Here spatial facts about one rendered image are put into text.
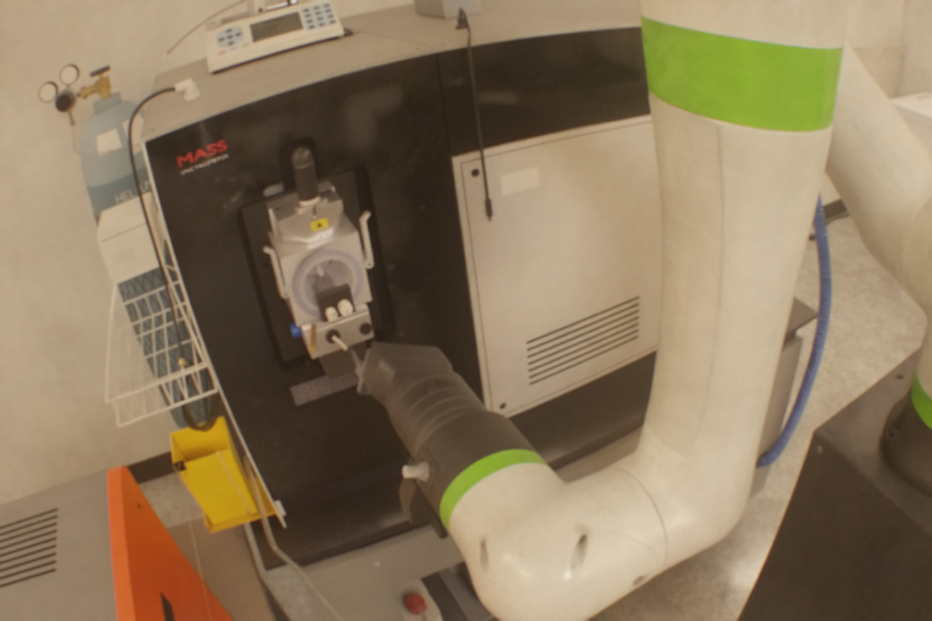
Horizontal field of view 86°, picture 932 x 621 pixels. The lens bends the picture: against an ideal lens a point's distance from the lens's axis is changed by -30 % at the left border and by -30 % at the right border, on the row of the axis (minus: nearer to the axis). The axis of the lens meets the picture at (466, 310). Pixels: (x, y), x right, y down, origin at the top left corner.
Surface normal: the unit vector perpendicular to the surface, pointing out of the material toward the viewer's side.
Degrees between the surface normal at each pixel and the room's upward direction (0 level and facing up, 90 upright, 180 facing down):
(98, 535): 0
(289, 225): 90
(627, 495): 10
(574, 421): 0
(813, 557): 90
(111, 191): 90
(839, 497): 90
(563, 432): 0
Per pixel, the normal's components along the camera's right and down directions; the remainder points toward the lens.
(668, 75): -0.90, 0.35
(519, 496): -0.24, -0.87
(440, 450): -0.63, -0.47
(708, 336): -0.59, 0.51
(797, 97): 0.11, 0.59
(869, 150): -0.14, 0.64
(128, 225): 0.43, 0.45
